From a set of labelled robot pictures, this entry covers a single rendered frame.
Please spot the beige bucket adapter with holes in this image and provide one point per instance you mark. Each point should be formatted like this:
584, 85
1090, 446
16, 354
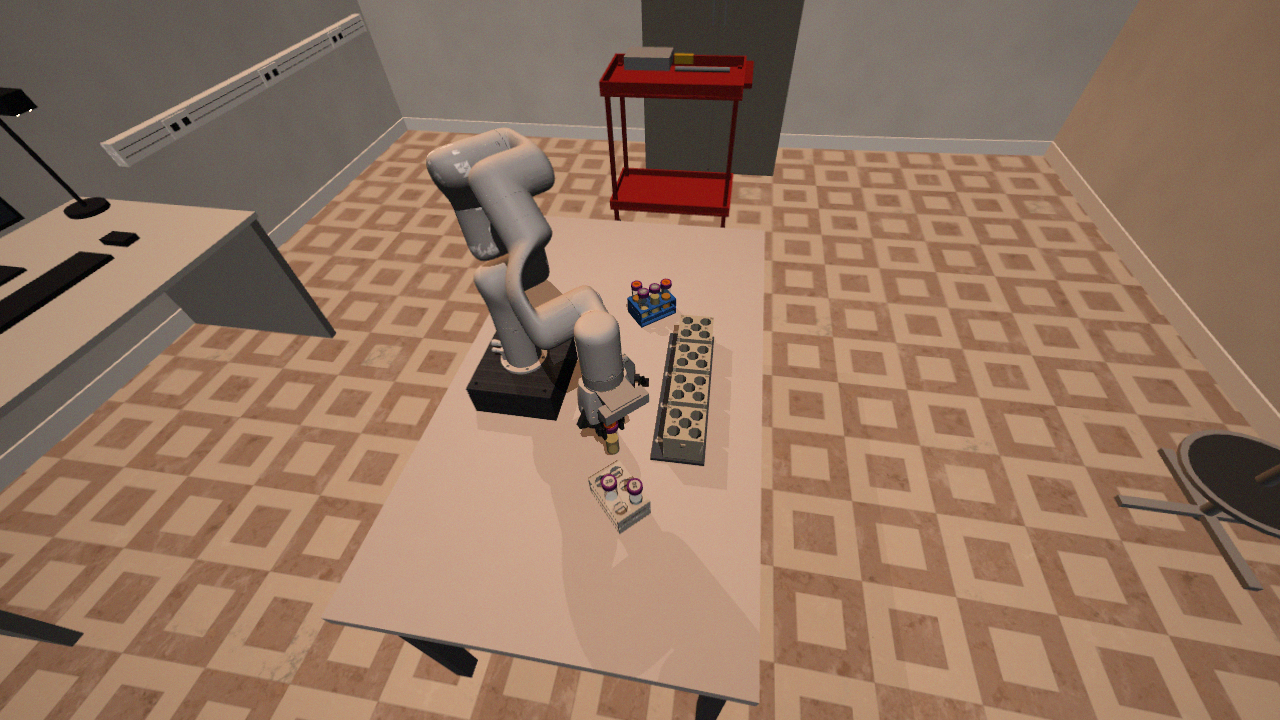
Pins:
687, 353
695, 329
683, 425
689, 390

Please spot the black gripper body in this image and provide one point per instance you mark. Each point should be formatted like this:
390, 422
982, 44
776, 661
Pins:
588, 399

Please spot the blue tube rack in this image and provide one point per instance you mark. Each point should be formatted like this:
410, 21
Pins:
636, 312

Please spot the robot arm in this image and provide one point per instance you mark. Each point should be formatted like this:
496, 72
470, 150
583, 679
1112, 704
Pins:
502, 182

